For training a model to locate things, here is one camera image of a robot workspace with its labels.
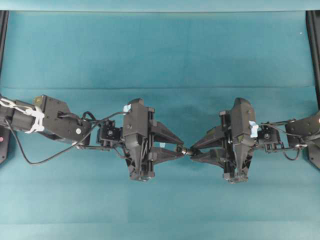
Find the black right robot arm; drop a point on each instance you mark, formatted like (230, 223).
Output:
(281, 136)

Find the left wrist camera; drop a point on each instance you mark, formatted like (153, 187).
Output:
(135, 123)

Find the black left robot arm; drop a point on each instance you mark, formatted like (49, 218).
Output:
(53, 119)

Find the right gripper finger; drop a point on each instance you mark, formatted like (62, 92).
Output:
(214, 138)
(214, 157)

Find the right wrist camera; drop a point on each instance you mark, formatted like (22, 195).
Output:
(241, 115)

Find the left black base frame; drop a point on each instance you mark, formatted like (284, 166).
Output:
(4, 133)

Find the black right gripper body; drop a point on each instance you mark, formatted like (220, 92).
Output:
(230, 169)

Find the dark metal shaft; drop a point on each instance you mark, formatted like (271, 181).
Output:
(187, 151)

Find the black base frame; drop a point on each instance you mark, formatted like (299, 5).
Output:
(312, 18)
(4, 133)

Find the right black base frame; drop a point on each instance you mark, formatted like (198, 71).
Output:
(312, 18)

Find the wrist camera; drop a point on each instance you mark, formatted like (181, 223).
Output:
(241, 115)
(135, 123)

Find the teal table cloth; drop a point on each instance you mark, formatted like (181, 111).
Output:
(189, 67)

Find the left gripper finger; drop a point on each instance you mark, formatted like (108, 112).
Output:
(159, 155)
(162, 134)

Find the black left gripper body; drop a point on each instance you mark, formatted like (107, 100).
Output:
(139, 166)

